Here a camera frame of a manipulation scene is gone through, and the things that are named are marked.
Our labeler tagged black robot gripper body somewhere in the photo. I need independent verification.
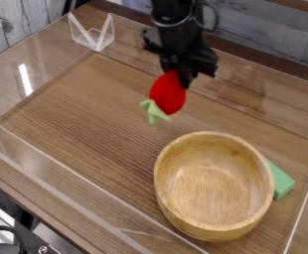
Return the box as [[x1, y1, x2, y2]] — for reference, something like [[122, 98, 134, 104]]
[[140, 0, 219, 77]]

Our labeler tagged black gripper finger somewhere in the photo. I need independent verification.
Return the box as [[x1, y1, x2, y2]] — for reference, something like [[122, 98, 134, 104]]
[[177, 64, 198, 89]]

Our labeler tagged red felt fruit green leaf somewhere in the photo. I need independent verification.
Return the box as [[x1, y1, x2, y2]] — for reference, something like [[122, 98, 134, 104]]
[[139, 69, 187, 124]]

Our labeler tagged round wooden bowl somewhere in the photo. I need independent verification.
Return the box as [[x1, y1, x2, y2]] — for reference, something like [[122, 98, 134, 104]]
[[154, 131, 274, 242]]

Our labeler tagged green sponge block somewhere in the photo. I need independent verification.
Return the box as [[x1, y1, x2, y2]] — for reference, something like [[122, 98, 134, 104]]
[[236, 136, 296, 201]]

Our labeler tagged black table clamp bracket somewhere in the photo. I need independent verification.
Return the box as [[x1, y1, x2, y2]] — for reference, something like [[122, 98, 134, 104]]
[[13, 221, 61, 254]]

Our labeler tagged black cable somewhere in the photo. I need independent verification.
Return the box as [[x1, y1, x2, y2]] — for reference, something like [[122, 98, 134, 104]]
[[0, 224, 28, 254]]

